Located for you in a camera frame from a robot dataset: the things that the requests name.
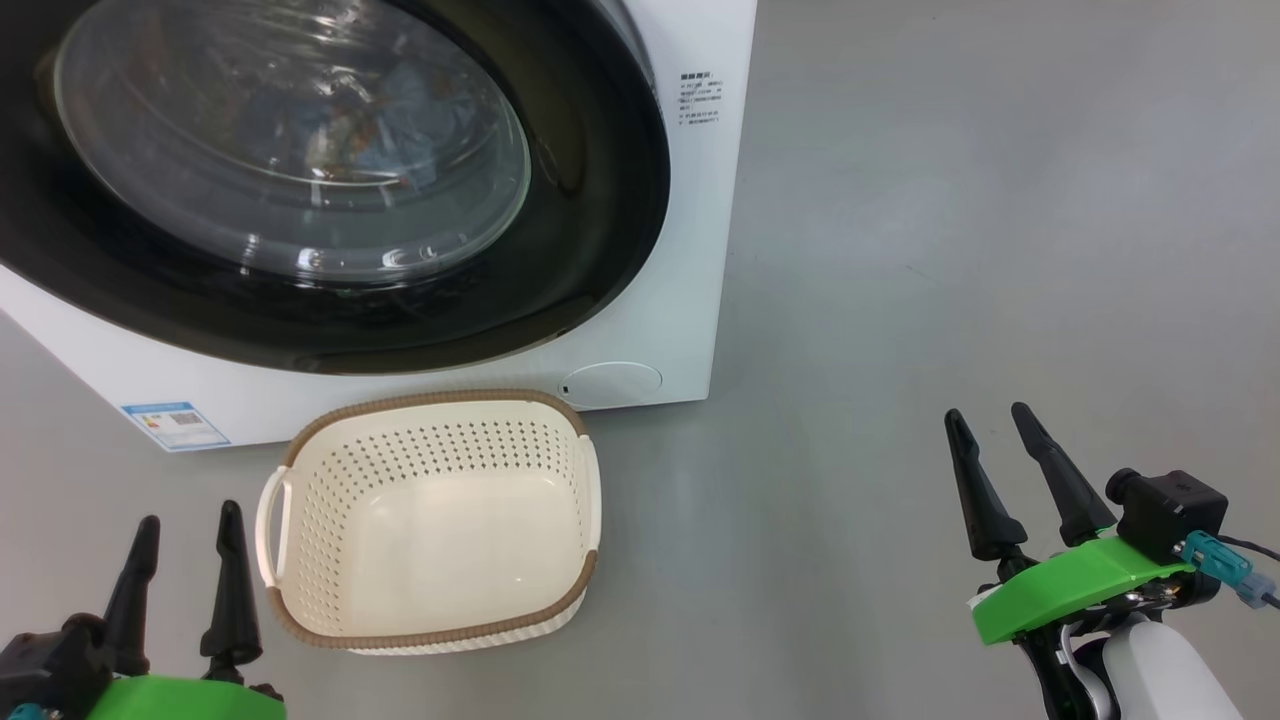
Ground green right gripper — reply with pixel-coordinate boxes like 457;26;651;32
945;402;1221;646

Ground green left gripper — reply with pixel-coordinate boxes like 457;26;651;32
85;500;288;720

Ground black glass washing machine door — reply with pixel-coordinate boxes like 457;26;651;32
0;0;671;376

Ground cream perforated laundry basket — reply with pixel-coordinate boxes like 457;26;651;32
255;389;602;656

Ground white front-load washing machine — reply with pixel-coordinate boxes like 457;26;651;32
0;0;758;453

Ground blue energy label sticker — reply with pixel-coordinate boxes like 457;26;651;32
121;402;232;452

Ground round white filter cover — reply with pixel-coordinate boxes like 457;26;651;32
557;362;663;409

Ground teal right camera connector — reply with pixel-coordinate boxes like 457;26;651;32
1180;532;1280;609

